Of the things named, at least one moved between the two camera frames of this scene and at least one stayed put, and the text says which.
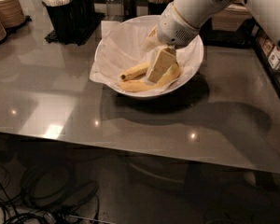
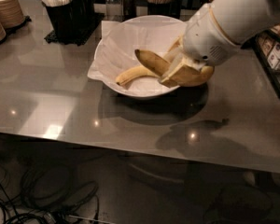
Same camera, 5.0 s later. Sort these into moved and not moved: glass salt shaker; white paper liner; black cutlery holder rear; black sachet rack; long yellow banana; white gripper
Moved: long yellow banana; white gripper
Not moved: glass salt shaker; white paper liner; black cutlery holder rear; black sachet rack
